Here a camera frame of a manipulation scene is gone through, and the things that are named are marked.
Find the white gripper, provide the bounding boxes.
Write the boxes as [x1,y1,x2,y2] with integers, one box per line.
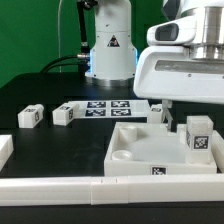
[133,16,224,132]

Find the white square tabletop part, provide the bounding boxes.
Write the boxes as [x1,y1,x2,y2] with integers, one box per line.
[104,122,218,176]

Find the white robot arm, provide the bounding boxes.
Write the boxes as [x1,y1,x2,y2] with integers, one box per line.
[77,0,224,104]

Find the white sheet with markers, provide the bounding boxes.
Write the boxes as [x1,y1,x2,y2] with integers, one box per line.
[69,99,150,119]

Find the white front obstacle wall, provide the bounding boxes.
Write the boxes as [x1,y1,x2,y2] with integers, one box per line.
[0,174,224,206]

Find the white obstacle wall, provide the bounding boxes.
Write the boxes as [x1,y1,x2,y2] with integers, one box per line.
[0,135,14,171]
[0,174,224,206]

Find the black cables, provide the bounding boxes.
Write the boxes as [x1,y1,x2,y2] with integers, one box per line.
[40,52,92,74]

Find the white thin cable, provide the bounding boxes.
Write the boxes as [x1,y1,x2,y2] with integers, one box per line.
[57,0,63,74]

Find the white left obstacle wall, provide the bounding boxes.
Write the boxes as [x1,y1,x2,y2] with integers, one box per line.
[0,135,14,171]

